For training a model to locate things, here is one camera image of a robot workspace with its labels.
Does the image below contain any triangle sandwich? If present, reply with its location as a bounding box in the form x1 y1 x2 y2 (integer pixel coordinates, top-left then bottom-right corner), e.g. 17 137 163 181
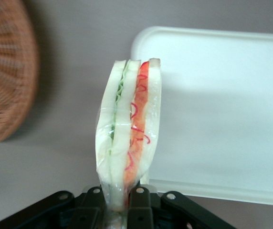
94 58 162 229

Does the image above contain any cream plastic tray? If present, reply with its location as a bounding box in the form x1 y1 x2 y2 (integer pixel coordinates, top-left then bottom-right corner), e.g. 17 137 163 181
130 26 273 208

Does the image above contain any round brown wicker basket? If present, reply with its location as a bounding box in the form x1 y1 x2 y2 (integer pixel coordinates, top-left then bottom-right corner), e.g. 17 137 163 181
0 0 41 148

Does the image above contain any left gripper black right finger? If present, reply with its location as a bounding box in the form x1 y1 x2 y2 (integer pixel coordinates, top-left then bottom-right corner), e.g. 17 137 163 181
126 185 237 229

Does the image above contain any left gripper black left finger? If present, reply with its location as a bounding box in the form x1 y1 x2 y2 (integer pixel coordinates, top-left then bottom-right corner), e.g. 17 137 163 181
0 186 109 229

